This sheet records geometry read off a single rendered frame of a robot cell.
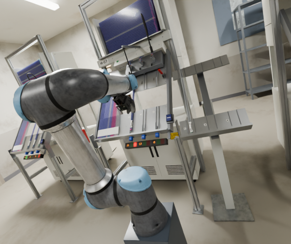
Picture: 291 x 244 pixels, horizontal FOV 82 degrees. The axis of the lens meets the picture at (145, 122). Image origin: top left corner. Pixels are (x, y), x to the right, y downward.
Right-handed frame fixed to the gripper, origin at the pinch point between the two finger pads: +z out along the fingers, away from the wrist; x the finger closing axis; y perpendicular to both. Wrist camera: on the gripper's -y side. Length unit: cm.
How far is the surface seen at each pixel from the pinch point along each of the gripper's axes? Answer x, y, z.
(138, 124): -5.0, 0.4, 15.0
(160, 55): 16, -49, -4
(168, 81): 20.8, -28.4, 6.1
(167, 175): -8, 15, 84
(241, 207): 54, 41, 80
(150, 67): 7.3, -42.0, -1.6
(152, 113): 6.5, -6.3, 13.2
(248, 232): 55, 57, 71
